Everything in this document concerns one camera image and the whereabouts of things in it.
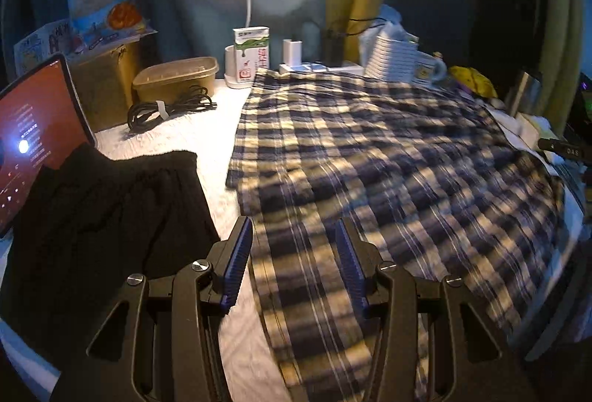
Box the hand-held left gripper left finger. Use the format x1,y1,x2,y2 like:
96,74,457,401
50,215,254,402

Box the cardboard box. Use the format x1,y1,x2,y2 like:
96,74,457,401
69,38,144,132

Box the white holder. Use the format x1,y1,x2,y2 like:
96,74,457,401
224,45,260,89

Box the white plastic basket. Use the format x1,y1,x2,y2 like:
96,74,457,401
363,34,424,83

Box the green and white carton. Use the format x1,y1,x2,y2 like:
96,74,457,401
232,26,270,83

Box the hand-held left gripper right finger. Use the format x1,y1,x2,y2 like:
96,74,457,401
334,217,539,402

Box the white charger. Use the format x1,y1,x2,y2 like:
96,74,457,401
283,38,303,66

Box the white power strip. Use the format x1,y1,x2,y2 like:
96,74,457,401
278,62,366,79

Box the printed paper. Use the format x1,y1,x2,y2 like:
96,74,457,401
13,19,77,76

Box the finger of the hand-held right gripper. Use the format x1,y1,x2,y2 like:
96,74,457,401
538,137,592,162

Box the white cartoon mug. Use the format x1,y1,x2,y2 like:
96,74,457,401
413,51,448,88

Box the black cloth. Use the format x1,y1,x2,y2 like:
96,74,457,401
0,146,222,384

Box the metal cup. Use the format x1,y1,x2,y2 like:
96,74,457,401
506,71,542,118

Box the black adapter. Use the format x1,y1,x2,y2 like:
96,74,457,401
323,26,345,66

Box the white plastic bag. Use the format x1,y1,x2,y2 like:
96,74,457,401
365,6,419,44

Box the black cable bundle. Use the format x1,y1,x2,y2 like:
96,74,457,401
127,86,217,134

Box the yellow bag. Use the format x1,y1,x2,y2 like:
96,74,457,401
450,66,498,100

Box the tablet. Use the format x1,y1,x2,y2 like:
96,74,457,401
0,53,98,241

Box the plaid pants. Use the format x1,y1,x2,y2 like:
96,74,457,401
226,68,567,402

